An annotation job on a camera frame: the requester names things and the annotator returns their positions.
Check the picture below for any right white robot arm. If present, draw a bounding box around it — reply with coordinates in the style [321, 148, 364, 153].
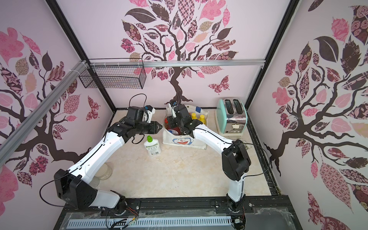
[168, 103, 251, 203]

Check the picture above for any clear plastic cup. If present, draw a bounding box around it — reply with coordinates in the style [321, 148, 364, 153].
[94, 163, 113, 180]

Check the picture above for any black wire basket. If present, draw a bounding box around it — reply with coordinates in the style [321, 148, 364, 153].
[79, 57, 147, 89]

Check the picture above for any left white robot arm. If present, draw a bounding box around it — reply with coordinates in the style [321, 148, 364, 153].
[54, 105, 162, 214]

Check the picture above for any dark red soap bottle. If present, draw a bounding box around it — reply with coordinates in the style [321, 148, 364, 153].
[167, 127, 181, 136]

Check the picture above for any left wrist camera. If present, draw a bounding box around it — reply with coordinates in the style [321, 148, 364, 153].
[144, 105, 155, 123]

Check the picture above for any aluminium rail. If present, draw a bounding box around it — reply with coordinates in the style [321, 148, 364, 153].
[1, 60, 87, 165]
[90, 59, 265, 68]

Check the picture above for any white bottle green cap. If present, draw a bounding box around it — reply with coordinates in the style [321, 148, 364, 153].
[144, 136, 162, 156]

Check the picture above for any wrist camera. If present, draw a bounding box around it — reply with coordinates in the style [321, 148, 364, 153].
[169, 100, 177, 118]
[144, 105, 155, 123]

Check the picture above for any black corner frame post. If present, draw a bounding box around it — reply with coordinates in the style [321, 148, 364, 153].
[46, 0, 117, 113]

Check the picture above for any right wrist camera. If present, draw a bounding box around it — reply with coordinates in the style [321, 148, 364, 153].
[169, 100, 177, 118]

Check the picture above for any mint green toaster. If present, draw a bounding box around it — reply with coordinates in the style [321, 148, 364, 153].
[215, 98, 248, 137]

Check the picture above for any aluminium rail back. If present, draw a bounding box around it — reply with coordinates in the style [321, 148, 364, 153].
[90, 59, 265, 68]

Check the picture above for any white canvas Doraemon shopping bag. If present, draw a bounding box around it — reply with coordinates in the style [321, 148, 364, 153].
[163, 105, 209, 150]

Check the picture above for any yellow-green soap bottle red cap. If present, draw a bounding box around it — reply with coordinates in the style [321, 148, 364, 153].
[164, 118, 170, 130]

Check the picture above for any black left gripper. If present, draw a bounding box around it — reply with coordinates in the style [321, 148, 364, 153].
[135, 121, 163, 134]

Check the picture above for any aluminium rail left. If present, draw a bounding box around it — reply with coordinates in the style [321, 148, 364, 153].
[1, 60, 87, 165]

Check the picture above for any orange soap bottle yellow cap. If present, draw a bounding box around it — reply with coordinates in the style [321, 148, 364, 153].
[198, 115, 207, 125]
[191, 113, 198, 120]

